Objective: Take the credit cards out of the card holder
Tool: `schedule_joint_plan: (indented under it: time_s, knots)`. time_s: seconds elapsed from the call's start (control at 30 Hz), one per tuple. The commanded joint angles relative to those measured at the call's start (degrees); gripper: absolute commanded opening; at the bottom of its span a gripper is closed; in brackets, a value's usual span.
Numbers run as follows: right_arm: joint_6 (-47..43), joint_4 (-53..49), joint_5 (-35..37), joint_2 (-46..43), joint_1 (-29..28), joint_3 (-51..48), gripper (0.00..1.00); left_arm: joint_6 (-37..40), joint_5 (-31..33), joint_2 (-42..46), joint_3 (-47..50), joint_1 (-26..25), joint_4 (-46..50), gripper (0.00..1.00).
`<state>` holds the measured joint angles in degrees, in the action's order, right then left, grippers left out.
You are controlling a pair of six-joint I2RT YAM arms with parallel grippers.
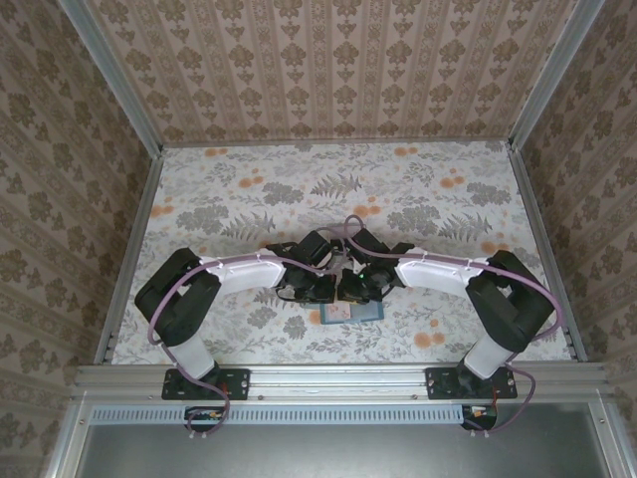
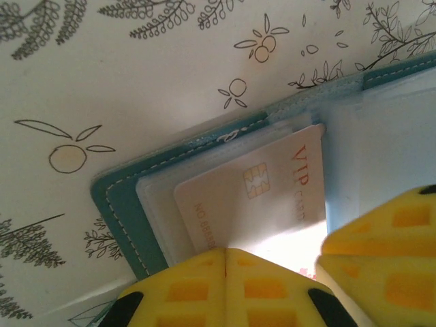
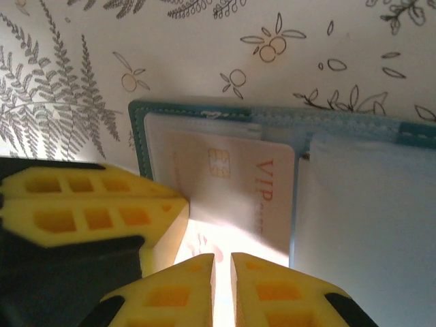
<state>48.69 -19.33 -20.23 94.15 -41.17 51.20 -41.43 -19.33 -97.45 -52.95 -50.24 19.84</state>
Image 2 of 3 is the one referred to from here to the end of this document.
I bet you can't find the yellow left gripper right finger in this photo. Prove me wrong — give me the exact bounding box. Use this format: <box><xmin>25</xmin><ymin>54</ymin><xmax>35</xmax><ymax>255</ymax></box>
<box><xmin>225</xmin><ymin>247</ymin><xmax>360</xmax><ymax>327</ymax></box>

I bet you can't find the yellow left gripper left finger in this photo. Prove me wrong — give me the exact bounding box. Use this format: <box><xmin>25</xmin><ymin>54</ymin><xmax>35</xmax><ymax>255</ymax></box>
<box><xmin>98</xmin><ymin>247</ymin><xmax>227</xmax><ymax>327</ymax></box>

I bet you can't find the white VIP card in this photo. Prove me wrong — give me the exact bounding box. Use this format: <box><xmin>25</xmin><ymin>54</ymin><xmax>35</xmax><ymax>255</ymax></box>
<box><xmin>172</xmin><ymin>124</ymin><xmax>328</xmax><ymax>255</ymax></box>

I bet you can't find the teal leather card holder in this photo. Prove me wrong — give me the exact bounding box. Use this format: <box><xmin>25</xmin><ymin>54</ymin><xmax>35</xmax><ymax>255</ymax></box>
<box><xmin>90</xmin><ymin>49</ymin><xmax>436</xmax><ymax>285</ymax></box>

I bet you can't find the floral printed table cover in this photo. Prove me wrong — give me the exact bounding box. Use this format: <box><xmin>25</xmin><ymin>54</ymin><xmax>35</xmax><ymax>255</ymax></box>
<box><xmin>0</xmin><ymin>0</ymin><xmax>436</xmax><ymax>327</ymax></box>

